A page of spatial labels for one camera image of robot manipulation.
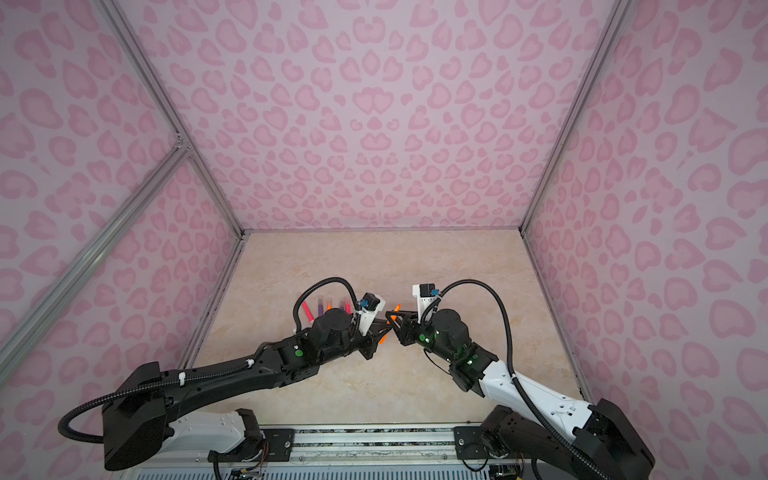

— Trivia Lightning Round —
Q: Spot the diagonal aluminium frame bar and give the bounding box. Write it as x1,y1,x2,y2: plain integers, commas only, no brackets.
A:
1,141,188,385

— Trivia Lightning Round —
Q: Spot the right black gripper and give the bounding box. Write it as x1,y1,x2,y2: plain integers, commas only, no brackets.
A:
383,311,457,365

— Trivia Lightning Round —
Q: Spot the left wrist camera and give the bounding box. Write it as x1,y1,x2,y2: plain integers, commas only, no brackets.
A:
357,292,386,335

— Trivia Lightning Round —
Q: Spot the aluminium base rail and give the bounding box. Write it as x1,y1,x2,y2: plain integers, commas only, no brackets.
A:
119,423,637,480

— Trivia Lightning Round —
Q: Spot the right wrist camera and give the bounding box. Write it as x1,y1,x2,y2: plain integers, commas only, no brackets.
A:
412,283,440,323

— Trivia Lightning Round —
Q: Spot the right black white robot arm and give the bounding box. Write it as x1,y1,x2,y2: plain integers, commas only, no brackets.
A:
386,309,655,479

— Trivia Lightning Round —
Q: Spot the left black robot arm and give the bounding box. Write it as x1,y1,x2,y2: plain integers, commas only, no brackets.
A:
102,309,392,471

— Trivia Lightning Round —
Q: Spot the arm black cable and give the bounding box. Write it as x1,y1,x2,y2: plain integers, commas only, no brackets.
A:
57,276,361,445
419,278,613,480

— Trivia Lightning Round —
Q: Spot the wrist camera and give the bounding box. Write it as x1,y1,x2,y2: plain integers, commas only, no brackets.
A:
357,292,386,335
412,283,440,323

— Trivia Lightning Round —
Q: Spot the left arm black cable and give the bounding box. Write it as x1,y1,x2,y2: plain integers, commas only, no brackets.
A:
57,276,361,445

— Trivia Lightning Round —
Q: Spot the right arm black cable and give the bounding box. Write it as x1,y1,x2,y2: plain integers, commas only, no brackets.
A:
419,278,613,480

